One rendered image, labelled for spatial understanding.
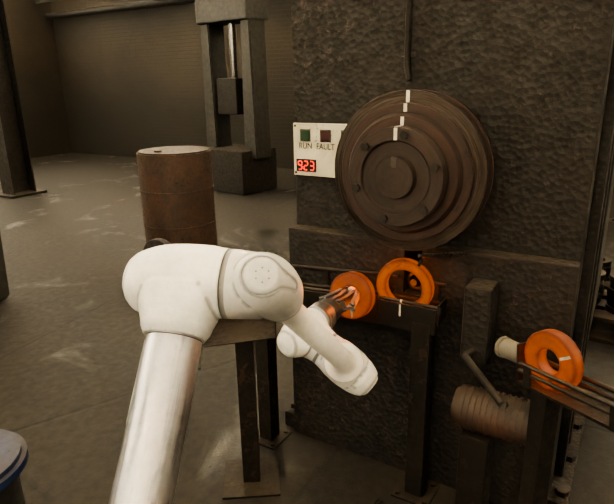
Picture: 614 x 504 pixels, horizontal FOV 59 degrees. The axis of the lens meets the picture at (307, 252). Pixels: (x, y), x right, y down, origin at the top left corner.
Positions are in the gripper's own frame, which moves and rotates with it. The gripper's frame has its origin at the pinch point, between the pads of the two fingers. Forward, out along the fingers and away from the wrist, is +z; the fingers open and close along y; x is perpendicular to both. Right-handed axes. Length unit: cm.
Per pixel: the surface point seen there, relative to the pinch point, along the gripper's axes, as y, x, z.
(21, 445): -63, -26, -84
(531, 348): 57, 0, -14
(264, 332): -21.7, -10.4, -22.5
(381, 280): 8.8, 3.9, 1.3
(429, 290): 24.4, 3.0, 2.3
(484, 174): 39, 40, 2
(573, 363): 68, 2, -21
